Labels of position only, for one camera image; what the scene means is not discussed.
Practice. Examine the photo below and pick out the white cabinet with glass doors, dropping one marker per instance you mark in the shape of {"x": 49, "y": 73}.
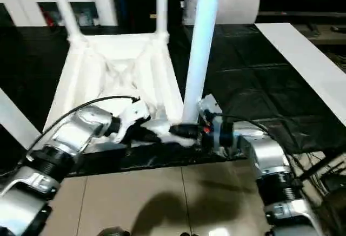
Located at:
{"x": 32, "y": 0}

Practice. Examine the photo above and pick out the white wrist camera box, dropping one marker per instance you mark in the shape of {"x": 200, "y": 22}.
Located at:
{"x": 210, "y": 106}
{"x": 132, "y": 116}

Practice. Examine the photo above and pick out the grey pillow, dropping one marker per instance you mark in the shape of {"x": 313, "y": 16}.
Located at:
{"x": 238, "y": 3}

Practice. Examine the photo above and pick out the black stand leg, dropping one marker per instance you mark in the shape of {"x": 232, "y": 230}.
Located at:
{"x": 321, "y": 165}

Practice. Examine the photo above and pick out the small red bottle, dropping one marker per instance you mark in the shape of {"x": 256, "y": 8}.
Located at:
{"x": 48, "y": 17}

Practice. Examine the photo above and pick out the white flat panel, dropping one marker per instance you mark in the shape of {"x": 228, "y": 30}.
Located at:
{"x": 308, "y": 57}

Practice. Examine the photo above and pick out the white plastic table top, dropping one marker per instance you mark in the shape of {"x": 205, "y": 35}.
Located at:
{"x": 124, "y": 73}

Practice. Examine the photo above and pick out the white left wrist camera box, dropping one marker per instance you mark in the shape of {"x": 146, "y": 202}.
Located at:
{"x": 132, "y": 116}

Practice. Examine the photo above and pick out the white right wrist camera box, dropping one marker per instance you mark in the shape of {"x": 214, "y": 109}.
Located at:
{"x": 210, "y": 106}

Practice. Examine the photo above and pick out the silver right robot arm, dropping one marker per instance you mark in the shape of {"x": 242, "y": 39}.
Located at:
{"x": 270, "y": 165}

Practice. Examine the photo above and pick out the black left robot foot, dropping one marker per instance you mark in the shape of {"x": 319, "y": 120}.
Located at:
{"x": 113, "y": 232}

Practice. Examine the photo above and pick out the black work mat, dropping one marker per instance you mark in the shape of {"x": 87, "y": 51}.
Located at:
{"x": 254, "y": 68}

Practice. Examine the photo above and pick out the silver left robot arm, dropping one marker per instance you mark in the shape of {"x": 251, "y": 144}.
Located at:
{"x": 59, "y": 155}

